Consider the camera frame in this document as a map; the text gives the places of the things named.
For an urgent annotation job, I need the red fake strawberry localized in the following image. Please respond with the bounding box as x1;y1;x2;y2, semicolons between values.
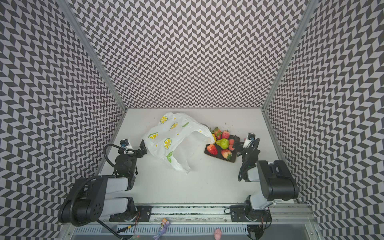
222;131;230;140
211;127;223;141
221;149;233;161
207;144;218;156

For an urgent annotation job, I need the green fake pear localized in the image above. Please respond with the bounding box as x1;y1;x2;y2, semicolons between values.
216;139;230;150

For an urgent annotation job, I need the white plastic bag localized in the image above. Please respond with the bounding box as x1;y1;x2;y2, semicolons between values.
143;113;215;174

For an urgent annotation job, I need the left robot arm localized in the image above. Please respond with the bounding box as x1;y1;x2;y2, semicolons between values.
58;139;148;227

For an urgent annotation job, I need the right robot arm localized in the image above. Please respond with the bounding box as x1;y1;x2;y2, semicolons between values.
238;143;299;222

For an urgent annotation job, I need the black tray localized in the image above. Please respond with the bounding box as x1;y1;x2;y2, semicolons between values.
204;135;241;163

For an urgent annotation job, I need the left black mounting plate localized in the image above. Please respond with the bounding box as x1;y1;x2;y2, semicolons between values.
109;205;153;223

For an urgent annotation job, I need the black mounting plate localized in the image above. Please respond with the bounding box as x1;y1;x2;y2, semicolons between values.
229;206;272;223
109;205;153;223

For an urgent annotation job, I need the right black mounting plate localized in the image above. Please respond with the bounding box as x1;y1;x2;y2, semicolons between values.
229;206;272;223

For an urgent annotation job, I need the purple toy figure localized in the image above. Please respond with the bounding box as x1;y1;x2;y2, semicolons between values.
153;218;171;240

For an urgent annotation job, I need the pink toy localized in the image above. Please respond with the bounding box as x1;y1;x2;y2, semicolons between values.
214;228;222;240

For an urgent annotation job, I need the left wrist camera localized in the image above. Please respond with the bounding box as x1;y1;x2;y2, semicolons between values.
120;139;133;150

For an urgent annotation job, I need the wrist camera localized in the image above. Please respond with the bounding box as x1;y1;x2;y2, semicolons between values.
243;133;256;148
120;139;133;150

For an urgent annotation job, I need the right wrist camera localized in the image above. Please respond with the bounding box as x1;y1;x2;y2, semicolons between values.
243;133;256;148

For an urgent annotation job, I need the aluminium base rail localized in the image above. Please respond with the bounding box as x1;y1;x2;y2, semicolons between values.
59;203;319;226

